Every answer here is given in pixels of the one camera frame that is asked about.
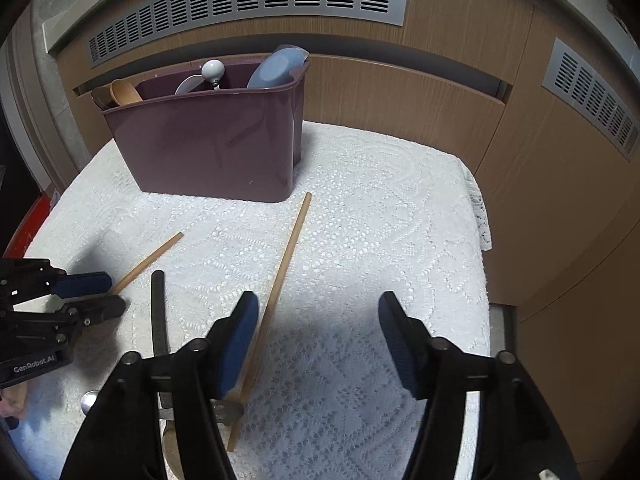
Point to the blue plastic spoon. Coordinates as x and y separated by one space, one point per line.
276 69

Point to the red box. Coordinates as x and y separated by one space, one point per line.
29 227

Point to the grey ventilation grille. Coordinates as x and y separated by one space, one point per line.
571 79
156 19

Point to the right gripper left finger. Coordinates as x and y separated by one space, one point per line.
202 371

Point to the dark wooden spatula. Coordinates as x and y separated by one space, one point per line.
102 97

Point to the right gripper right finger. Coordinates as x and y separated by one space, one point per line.
422 364

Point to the purple plastic utensil caddy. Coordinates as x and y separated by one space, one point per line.
234 142

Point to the wooden chopstick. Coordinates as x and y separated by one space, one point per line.
145 263
254 359

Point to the white plastic spoon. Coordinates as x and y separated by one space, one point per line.
211 72

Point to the person's left hand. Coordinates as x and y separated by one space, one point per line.
13 401

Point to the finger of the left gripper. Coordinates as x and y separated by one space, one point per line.
96 310
81 285

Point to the wooden spoon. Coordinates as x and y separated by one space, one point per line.
123 93

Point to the black-handled translucent spoon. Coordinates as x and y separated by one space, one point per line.
161 348

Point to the metal shovel-handle spoon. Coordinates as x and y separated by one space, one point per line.
226 412

